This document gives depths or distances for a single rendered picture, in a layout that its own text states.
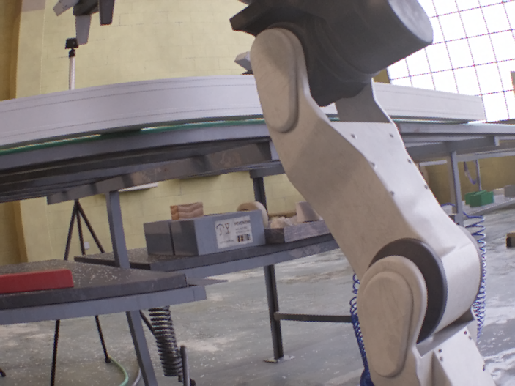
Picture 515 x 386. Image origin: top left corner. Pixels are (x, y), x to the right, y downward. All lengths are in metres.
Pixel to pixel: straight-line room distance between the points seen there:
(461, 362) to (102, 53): 7.91
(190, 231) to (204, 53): 7.33
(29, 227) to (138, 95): 6.37
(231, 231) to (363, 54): 1.26
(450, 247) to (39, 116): 0.61
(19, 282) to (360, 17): 0.94
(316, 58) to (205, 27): 8.52
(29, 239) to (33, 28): 2.66
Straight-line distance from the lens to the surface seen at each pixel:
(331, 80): 0.86
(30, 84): 7.57
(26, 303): 1.35
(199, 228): 1.95
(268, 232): 2.10
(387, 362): 0.77
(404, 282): 0.74
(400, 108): 1.41
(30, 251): 7.35
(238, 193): 9.17
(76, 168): 1.28
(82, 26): 1.09
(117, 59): 8.54
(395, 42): 0.80
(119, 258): 1.82
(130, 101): 1.02
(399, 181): 0.83
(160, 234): 2.12
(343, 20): 0.81
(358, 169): 0.82
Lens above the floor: 0.75
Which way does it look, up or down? level
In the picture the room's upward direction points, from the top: 7 degrees counter-clockwise
